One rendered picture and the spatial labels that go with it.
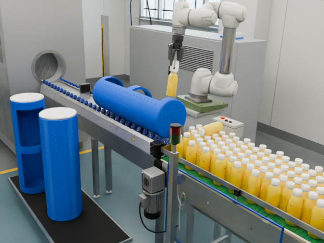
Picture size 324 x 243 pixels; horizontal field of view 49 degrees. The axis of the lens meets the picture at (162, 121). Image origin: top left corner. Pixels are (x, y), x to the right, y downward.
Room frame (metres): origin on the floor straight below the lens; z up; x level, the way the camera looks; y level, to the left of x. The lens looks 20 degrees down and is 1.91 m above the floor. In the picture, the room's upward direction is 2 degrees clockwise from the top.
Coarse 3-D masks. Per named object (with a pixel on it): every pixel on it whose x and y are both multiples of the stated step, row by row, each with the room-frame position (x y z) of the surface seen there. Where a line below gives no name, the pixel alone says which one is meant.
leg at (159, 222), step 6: (162, 192) 2.30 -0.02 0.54; (162, 198) 2.30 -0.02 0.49; (162, 204) 2.30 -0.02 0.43; (162, 210) 2.30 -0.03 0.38; (162, 216) 2.30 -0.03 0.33; (156, 222) 2.31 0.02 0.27; (162, 222) 2.30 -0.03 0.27; (156, 228) 2.31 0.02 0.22; (162, 228) 2.30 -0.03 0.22; (156, 234) 2.30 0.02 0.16; (162, 234) 2.30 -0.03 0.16; (156, 240) 2.30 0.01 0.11; (162, 240) 2.31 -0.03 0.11
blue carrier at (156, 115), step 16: (112, 80) 3.04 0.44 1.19; (96, 96) 2.87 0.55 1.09; (112, 96) 2.70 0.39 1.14; (128, 96) 2.57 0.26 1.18; (144, 96) 2.47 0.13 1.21; (112, 112) 2.76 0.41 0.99; (128, 112) 2.51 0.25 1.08; (144, 112) 2.37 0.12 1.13; (160, 112) 2.28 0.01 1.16; (176, 112) 2.37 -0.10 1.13; (144, 128) 2.45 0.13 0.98; (160, 128) 2.28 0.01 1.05
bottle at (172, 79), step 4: (172, 72) 2.34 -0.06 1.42; (172, 76) 2.32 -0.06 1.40; (176, 76) 2.33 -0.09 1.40; (168, 80) 2.33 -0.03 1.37; (172, 80) 2.31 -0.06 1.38; (176, 80) 2.32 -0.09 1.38; (168, 84) 2.32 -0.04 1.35; (172, 84) 2.31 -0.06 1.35; (176, 84) 2.32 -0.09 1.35; (168, 88) 2.31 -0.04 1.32; (172, 88) 2.30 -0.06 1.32; (176, 88) 2.33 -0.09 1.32; (168, 92) 2.31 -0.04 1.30; (172, 92) 2.30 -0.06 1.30; (172, 96) 2.30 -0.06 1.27
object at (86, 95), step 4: (80, 84) 3.30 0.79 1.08; (84, 84) 3.32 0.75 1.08; (88, 84) 3.33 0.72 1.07; (80, 88) 3.30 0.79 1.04; (84, 88) 3.31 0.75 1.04; (88, 88) 3.33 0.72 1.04; (80, 92) 3.30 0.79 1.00; (84, 92) 3.30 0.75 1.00; (88, 92) 3.35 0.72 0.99; (80, 96) 3.30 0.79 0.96; (84, 96) 3.32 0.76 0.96; (88, 96) 3.35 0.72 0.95
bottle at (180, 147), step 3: (177, 144) 2.05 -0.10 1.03; (180, 144) 2.05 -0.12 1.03; (183, 144) 2.07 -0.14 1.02; (177, 147) 2.05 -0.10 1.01; (180, 147) 2.05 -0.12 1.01; (183, 147) 2.07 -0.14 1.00; (177, 150) 2.05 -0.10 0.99; (180, 150) 2.05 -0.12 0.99; (183, 150) 2.08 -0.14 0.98; (180, 153) 2.05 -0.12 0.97; (180, 156) 2.05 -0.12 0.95; (180, 162) 2.05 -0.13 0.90
